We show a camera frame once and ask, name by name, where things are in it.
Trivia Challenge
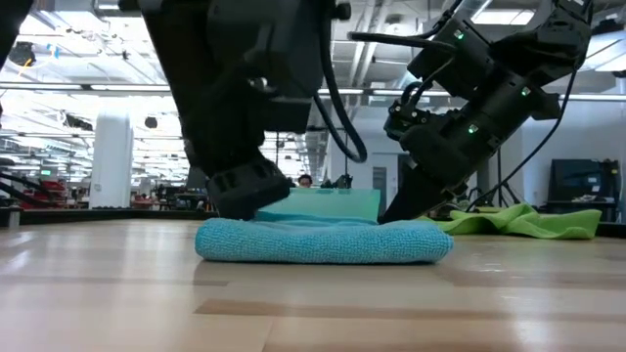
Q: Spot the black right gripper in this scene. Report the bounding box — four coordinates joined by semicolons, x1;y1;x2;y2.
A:
380;114;506;226

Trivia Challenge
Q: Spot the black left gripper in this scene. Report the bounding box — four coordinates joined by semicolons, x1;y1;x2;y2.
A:
138;0;352;221

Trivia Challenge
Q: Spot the blue microfiber towel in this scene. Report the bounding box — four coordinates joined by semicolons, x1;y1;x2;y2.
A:
194;210;455;266

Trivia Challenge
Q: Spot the green microfiber towel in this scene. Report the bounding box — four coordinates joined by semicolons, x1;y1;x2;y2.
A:
418;202;603;241

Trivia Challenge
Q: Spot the teal translucent plastic basket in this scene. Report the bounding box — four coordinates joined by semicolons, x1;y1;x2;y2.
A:
256;188;382;224

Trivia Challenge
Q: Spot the black tripod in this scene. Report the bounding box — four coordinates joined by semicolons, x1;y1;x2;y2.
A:
481;146;520;206

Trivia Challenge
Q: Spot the white building pillar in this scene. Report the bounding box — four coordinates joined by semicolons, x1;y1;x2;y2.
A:
88;105;135;210

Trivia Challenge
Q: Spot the black office desk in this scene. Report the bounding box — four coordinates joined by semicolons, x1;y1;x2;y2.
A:
542;198;621;224

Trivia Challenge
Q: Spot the black background monitor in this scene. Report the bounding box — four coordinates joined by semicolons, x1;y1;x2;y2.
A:
550;158;607;202

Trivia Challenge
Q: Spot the red storage shelf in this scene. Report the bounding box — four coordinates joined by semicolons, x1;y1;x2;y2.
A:
18;178;68;210

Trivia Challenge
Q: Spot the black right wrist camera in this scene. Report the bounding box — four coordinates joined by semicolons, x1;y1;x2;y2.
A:
383;100;434;141

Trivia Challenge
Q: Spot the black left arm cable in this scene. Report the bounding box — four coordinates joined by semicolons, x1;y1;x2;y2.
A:
311;0;369;165

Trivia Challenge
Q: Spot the black aluminium table frame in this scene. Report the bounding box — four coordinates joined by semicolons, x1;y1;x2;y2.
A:
0;207;626;240

